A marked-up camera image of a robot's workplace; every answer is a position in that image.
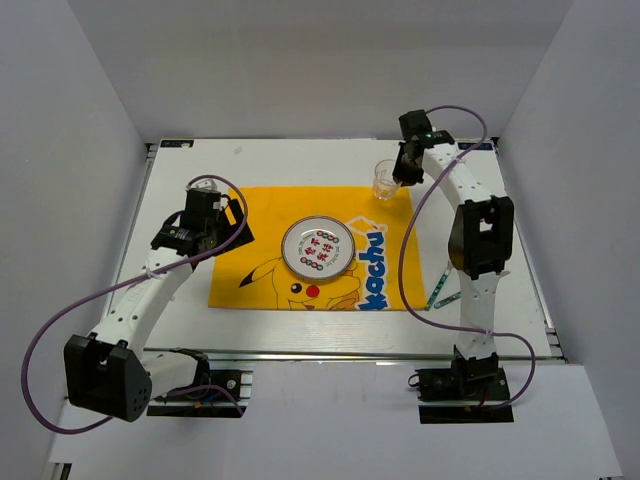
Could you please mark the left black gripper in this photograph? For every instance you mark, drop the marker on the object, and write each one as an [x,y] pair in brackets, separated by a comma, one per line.
[236,211]

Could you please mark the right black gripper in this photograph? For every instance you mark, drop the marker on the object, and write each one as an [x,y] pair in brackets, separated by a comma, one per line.
[401,175]

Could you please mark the clear drinking glass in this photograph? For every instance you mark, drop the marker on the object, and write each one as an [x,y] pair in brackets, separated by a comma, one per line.
[384,185]

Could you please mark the yellow Pikachu cloth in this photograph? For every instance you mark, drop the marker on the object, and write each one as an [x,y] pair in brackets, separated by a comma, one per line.
[256,277]

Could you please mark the round patterned plate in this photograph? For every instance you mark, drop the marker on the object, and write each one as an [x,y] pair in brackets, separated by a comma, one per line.
[318,248]

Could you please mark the knife with teal handle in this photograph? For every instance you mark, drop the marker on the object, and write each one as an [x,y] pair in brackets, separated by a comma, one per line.
[446,301]

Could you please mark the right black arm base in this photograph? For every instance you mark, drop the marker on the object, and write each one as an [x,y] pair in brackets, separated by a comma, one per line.
[442,400]

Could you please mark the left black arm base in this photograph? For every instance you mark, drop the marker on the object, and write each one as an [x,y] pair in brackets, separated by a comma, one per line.
[224,394]

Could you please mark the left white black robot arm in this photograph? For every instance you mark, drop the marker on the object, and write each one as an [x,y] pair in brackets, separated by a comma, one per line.
[105,370]

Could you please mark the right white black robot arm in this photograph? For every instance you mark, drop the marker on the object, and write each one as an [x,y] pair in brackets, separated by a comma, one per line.
[479,245]

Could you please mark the left blue table label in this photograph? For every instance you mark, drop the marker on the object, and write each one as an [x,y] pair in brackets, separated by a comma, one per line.
[176,143]

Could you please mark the fork with teal handle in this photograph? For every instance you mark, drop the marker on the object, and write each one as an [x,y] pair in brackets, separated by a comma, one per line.
[438,287]

